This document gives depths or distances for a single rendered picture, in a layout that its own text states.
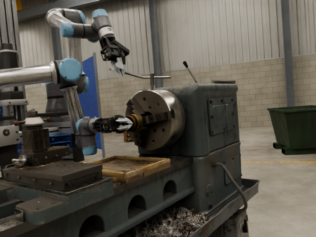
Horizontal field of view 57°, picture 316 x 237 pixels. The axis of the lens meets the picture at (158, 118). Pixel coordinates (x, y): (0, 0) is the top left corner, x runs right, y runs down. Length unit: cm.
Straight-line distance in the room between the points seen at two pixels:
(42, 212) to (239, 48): 1096
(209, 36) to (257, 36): 177
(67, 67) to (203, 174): 89
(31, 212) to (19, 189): 27
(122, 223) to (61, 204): 37
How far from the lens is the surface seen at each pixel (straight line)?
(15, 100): 183
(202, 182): 160
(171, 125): 142
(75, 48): 198
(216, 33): 1177
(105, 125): 142
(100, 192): 100
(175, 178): 147
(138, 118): 141
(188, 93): 154
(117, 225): 119
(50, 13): 192
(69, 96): 166
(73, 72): 151
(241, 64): 1141
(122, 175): 116
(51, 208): 90
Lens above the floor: 117
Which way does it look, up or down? 3 degrees down
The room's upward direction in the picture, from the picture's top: 5 degrees counter-clockwise
